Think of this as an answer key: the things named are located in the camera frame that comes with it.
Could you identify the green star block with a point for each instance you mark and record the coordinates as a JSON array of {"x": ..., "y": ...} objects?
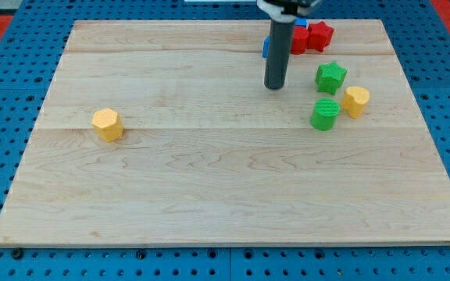
[{"x": 330, "y": 77}]

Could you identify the light wooden board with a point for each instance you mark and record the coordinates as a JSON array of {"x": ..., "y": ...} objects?
[{"x": 211, "y": 158}]

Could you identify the green cylinder block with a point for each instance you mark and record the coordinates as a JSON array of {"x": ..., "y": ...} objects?
[{"x": 325, "y": 114}]

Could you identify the yellow heart block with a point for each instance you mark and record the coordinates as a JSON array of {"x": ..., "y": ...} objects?
[{"x": 355, "y": 100}]

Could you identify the red round block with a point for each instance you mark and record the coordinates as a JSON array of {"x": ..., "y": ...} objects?
[{"x": 299, "y": 40}]

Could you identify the red star block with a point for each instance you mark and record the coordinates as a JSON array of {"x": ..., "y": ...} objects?
[{"x": 320, "y": 35}]

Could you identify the blue cube block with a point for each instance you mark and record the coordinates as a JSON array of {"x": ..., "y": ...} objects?
[{"x": 301, "y": 22}]

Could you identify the yellow hexagon block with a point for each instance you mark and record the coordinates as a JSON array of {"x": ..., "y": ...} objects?
[{"x": 108, "y": 124}]

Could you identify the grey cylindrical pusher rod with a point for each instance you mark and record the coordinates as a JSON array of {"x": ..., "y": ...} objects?
[{"x": 278, "y": 54}]

